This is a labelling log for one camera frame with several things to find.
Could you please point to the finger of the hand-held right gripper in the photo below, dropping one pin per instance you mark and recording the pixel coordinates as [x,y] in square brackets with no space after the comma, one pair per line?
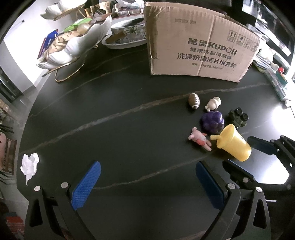
[262,145]
[239,174]

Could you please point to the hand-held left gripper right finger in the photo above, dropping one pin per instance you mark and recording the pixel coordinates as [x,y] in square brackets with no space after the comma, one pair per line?
[210,184]

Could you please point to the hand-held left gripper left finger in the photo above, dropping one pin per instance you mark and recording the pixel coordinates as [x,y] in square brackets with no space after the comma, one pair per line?
[86,184]

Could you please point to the yellow toy cup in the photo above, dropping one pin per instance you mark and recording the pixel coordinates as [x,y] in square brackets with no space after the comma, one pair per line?
[235,144]

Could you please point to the dark green toy vehicle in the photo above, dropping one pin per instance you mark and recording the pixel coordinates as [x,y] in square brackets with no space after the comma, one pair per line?
[238,116]

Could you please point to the pink pig figure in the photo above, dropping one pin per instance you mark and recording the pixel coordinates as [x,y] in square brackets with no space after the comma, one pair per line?
[198,137]

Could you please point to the small brown toy football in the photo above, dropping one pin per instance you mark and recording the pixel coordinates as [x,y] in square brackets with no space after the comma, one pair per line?
[194,100]

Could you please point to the brown cardboard box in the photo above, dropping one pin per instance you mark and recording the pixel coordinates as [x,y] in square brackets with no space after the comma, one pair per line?
[196,46]

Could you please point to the black marble desktop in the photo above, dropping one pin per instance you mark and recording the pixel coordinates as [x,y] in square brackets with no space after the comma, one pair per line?
[115,129]

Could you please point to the purple grape toy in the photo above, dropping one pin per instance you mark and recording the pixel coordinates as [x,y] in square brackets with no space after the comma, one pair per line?
[212,121]

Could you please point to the clear plastic storage box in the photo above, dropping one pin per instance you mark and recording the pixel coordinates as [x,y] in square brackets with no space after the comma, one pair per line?
[277,88]

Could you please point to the crumpled white tissue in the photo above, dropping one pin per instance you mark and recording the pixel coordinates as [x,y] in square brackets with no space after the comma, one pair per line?
[30,163]

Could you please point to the small white bear figure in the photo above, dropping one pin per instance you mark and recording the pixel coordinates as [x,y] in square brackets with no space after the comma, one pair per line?
[213,103]

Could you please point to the red green toy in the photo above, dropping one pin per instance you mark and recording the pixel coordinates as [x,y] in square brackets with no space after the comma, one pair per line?
[281,73]

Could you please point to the stack of books and papers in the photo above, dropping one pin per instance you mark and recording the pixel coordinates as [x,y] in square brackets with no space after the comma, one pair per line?
[260,64]

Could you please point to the wooden slatted furniture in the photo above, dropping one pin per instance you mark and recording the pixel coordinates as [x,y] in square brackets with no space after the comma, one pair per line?
[9,154]

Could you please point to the white plush toy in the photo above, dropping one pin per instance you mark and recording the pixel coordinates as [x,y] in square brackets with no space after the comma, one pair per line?
[265,53]

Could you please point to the black glass display cabinet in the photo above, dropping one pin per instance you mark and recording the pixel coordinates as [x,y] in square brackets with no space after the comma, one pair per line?
[272,23]

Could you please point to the white shell tiered snack stand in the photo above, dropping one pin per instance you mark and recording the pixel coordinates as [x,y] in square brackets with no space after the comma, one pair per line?
[76,45]

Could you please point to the white plate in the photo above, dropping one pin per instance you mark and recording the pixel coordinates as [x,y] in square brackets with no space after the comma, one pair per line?
[119,46]

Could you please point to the white shell tray with snacks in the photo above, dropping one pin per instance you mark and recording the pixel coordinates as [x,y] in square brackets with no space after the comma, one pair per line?
[61,42]

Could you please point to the blue snack packet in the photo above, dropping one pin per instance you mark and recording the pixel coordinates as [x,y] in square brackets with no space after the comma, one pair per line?
[49,39]

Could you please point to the floral ceramic bowl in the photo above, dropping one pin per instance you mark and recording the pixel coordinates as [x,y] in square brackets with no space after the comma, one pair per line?
[129,34]

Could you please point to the clear plastic snack tray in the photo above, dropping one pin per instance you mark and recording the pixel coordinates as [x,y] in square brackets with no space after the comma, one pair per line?
[129,12]

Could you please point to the white plastic bag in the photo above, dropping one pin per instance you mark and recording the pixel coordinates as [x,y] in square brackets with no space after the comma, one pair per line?
[129,3]

